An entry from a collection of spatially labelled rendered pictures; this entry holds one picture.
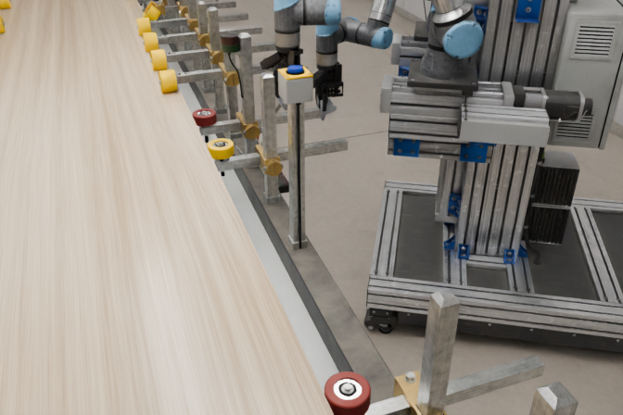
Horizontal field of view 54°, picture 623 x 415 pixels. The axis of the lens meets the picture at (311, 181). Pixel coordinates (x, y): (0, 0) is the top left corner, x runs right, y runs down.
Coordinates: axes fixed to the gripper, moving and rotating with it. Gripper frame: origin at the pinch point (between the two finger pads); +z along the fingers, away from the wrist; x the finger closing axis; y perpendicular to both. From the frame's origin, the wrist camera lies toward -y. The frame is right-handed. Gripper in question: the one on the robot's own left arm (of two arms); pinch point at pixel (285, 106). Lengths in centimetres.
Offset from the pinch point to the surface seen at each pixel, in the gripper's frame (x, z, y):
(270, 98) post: -11.2, -7.7, 7.7
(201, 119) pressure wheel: -17.1, 7.8, -23.4
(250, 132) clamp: -4.5, 12.9, -13.6
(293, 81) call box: -22.5, -22.8, 33.3
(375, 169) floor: 122, 97, -75
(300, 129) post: -19.7, -9.1, 32.3
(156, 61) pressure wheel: -7, 2, -73
